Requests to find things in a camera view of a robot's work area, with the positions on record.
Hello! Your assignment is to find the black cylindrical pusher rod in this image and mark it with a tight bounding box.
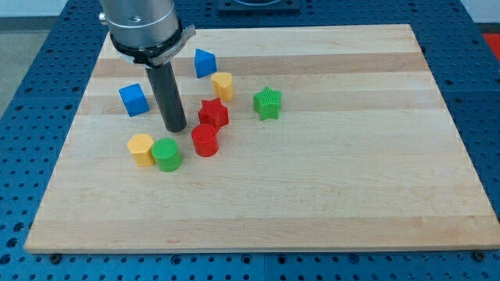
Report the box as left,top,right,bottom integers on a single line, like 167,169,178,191
145,62,187,133

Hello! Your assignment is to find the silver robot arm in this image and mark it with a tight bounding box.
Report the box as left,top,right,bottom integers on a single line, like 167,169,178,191
99,0,196,132

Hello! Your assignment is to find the blue cube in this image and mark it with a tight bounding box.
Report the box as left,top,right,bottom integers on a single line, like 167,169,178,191
119,84,150,117

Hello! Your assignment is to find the yellow heart block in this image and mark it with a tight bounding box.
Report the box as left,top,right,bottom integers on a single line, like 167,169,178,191
211,72,234,101

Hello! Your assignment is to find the blue triangular prism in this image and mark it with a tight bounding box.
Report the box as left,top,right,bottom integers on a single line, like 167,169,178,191
195,48,217,78

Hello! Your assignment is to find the red star block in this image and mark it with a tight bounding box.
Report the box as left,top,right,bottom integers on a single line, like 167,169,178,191
198,98,230,131

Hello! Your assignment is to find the yellow hexagon block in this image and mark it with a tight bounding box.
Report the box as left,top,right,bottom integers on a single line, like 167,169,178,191
127,133,155,167

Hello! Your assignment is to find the red cylinder block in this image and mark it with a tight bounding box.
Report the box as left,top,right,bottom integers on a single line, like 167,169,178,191
191,124,219,157

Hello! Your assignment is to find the green cylinder block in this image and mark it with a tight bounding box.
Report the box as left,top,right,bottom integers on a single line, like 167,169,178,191
152,138,182,173

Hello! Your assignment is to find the green star block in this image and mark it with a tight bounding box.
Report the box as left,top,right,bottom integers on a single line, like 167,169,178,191
253,87,282,120

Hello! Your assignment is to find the wooden board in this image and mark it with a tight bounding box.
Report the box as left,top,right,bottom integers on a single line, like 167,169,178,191
25,24,499,254

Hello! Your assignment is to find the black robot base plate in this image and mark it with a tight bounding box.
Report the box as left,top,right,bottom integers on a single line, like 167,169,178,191
216,0,301,12

